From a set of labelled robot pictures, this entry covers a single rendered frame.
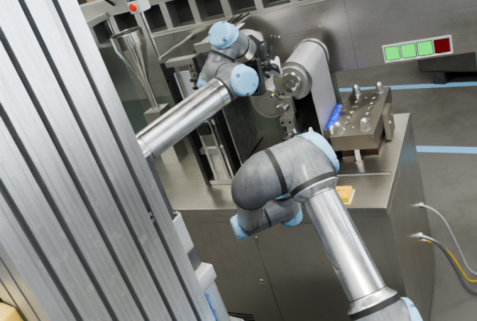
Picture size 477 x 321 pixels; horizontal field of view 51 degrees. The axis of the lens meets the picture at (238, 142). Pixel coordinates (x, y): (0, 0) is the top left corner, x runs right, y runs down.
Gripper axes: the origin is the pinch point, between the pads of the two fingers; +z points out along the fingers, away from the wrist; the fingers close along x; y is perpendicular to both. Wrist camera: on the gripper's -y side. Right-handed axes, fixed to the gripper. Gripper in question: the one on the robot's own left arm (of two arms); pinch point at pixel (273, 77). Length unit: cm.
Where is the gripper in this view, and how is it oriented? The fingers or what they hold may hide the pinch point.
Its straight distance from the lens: 166.4
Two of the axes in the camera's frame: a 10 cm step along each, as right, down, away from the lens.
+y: 0.2, -9.8, 1.8
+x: -8.8, 0.7, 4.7
